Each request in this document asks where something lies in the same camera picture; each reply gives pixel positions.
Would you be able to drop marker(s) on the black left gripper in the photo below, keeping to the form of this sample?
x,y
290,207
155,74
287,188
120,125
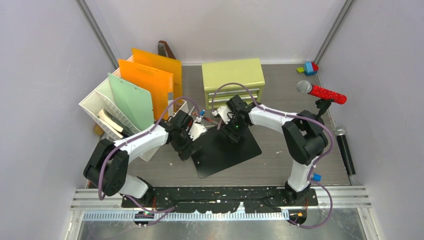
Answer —
x,y
183,151

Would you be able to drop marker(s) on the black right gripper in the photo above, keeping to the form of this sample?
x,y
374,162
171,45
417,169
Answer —
x,y
228,131

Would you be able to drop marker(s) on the black clipboard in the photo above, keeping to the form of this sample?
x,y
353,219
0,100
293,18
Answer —
x,y
218,152

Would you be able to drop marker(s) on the mint green clipboard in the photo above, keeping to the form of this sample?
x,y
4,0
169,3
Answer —
x,y
133,101

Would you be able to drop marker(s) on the Nineteen Eighty-Four dark book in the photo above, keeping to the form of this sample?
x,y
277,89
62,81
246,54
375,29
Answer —
x,y
115,125

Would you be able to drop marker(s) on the thick orange binder folder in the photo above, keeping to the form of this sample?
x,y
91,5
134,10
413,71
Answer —
x,y
159,83

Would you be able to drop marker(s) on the white plastic file rack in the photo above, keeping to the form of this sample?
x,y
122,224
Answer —
x,y
102,98

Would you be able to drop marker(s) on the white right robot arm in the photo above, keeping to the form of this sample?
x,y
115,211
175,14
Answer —
x,y
303,133

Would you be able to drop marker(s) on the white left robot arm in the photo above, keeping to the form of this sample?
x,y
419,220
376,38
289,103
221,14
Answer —
x,y
108,165

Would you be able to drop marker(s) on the pink highlighter pen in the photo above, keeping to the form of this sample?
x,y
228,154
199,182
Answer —
x,y
219,124

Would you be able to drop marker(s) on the orange red marker pen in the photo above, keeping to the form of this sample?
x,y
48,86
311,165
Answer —
x,y
206,119

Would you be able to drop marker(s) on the green metal drawer cabinet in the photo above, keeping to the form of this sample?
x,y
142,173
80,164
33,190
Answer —
x,y
247,72

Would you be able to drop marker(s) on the blue silver small marker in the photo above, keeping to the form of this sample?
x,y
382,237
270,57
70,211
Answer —
x,y
316,177

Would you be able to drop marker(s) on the thin orange folder in rack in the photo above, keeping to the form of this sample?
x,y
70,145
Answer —
x,y
163,63

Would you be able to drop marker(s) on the black microphone stand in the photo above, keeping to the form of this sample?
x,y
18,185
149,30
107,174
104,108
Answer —
x,y
323,105

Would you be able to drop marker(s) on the red glitter microphone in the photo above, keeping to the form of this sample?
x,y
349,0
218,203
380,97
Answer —
x,y
305,87

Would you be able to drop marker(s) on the colourful toy blocks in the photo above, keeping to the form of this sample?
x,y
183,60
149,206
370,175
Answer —
x,y
309,68

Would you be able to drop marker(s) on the black handheld microphone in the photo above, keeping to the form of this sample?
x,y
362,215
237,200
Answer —
x,y
340,134

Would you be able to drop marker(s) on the brown wooden object behind rack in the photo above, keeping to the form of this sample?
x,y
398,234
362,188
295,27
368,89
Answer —
x,y
164,50

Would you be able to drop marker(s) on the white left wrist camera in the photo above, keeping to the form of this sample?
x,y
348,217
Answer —
x,y
196,130

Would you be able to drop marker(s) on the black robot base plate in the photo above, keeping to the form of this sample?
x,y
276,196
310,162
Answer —
x,y
219,200

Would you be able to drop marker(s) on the wooden handle tool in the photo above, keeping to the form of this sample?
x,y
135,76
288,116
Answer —
x,y
98,130

